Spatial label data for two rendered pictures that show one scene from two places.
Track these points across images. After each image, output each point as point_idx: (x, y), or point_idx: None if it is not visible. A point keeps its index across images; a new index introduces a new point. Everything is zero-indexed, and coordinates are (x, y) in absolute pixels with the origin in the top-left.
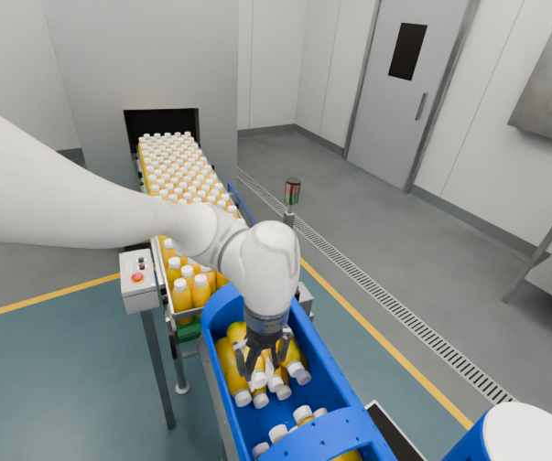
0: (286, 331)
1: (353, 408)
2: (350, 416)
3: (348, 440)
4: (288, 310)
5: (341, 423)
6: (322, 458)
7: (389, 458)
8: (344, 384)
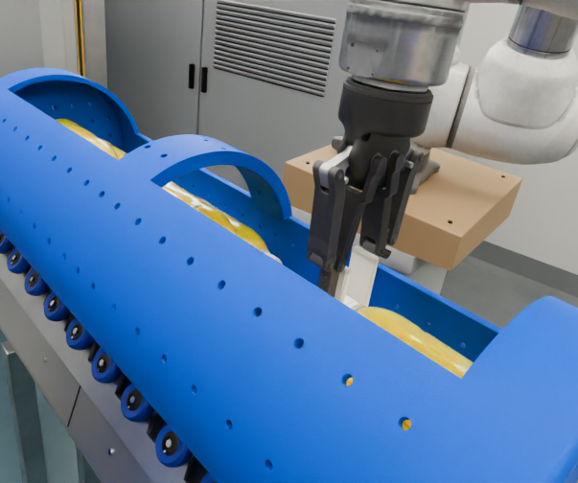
0: (334, 157)
1: (145, 180)
2: (156, 163)
3: (164, 141)
4: (346, 16)
5: (174, 150)
6: (203, 136)
7: (88, 163)
8: (158, 215)
